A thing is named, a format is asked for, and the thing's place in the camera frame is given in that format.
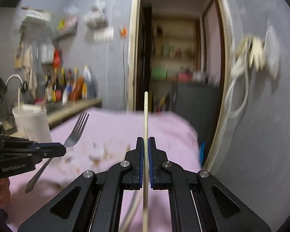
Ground silver fork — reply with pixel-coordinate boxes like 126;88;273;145
25;112;90;193

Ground chrome kitchen faucet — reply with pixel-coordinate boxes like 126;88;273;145
5;74;25;90

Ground person left hand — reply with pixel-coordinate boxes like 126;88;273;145
0;177;11;210

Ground white plastic utensil holder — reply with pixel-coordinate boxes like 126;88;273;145
12;104;52;142

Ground pink floral tablecloth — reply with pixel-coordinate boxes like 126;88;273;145
7;107;201;231

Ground dark grey cabinet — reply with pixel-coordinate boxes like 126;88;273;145
172;83;219;143

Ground cream rubber gloves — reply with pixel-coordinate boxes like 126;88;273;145
248;36;266;71

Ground hanging bag of goods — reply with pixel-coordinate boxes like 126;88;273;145
84;0;108;29

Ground wooden shelf unit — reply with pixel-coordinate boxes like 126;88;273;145
151;15;201;82

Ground hanging clear plastic bag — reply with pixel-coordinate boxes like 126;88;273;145
264;25;280;80

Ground grey wall spice rack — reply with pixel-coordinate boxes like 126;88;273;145
52;16;78;40

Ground white wall basket shelf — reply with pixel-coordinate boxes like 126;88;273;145
21;6;53;22

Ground white wall switch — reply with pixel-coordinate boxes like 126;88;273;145
93;26;114;43

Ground wooden door frame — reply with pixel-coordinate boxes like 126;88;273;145
125;0;236;174

